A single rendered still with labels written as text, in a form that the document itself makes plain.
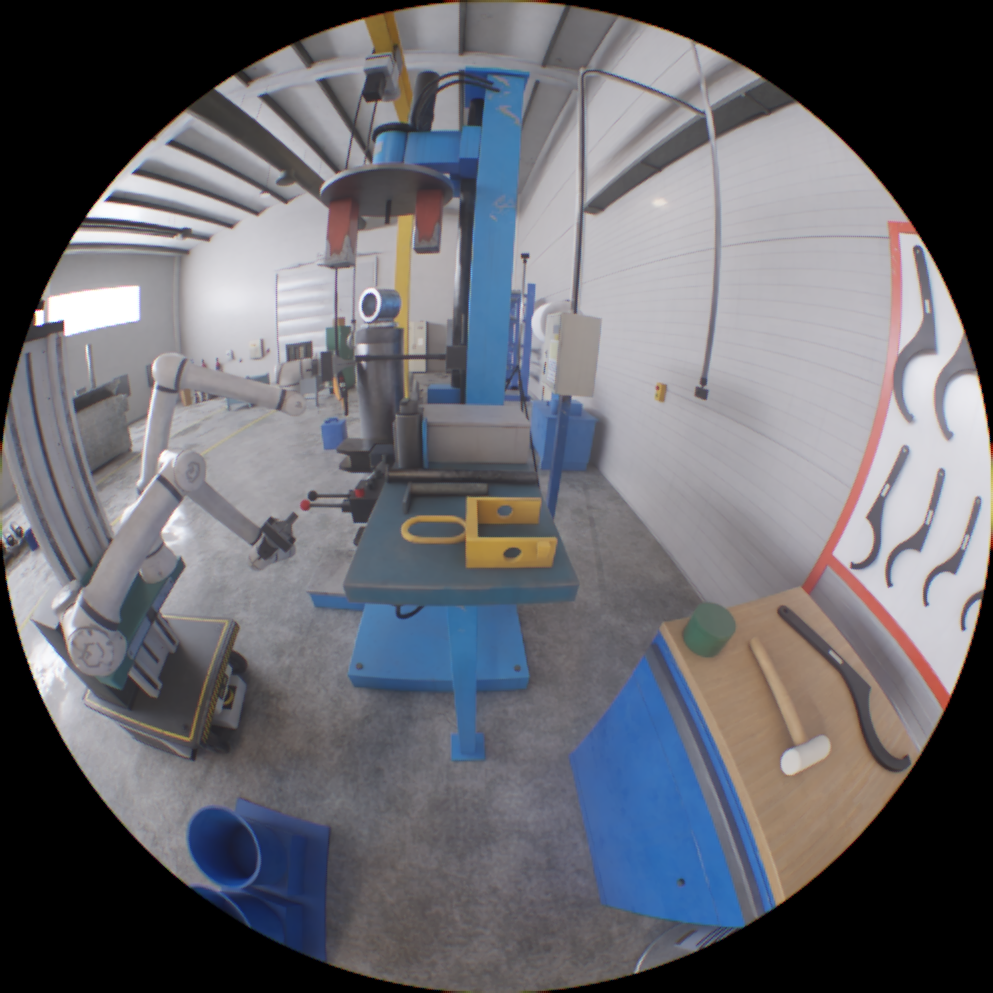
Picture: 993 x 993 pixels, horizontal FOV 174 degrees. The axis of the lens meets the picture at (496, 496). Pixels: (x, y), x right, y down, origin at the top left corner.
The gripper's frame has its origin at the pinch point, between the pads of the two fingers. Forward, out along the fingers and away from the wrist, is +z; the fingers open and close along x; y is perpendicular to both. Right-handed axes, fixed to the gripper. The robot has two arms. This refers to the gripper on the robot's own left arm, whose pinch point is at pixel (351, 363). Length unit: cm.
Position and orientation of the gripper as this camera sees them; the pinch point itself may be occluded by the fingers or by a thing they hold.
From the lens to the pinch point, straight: 147.9
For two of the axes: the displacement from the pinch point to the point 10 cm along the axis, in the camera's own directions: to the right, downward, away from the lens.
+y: -4.5, -4.5, 7.7
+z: 8.9, -1.7, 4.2
